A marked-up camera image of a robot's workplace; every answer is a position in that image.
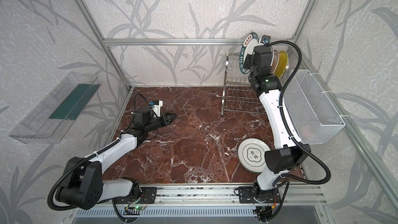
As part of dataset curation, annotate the yellow grid plate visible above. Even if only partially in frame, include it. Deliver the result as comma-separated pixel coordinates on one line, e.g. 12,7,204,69
274,51,289,78

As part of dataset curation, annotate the green rimmed Chinese text plate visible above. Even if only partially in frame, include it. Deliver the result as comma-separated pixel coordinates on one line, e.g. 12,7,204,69
239,32,259,74

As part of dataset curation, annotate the orange sunburst plate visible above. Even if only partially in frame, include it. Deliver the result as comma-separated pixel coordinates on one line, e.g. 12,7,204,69
271,50,279,74

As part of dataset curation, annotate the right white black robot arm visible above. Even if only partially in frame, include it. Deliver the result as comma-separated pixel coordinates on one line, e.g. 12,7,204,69
238,45,307,191

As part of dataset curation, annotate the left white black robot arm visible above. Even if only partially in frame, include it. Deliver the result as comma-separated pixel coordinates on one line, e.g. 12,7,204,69
47,104,177,211

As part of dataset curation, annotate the steel two-tier dish rack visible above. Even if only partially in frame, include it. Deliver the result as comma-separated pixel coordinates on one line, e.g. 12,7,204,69
221,52,265,116

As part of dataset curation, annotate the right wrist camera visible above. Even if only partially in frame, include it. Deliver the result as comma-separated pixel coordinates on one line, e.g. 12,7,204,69
260,35,271,46

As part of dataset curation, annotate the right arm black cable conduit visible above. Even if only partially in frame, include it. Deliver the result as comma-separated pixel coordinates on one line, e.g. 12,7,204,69
267,40,332,190

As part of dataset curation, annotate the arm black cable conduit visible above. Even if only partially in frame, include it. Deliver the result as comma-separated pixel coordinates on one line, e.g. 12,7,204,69
267,40,332,190
47,138,122,211

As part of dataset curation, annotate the white wire mesh basket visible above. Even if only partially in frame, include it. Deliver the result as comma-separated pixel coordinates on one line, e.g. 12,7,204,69
284,69,345,145

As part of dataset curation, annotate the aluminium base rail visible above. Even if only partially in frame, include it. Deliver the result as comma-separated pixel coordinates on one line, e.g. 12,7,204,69
63,183,327,207

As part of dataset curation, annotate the clear plastic wall tray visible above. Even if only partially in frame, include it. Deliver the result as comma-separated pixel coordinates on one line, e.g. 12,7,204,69
9,72,101,144

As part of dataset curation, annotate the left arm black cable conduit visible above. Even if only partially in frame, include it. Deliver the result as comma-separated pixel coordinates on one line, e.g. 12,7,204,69
47,138,122,211

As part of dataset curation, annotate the aluminium cage frame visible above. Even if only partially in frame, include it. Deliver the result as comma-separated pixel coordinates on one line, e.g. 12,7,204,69
74,0,398,208

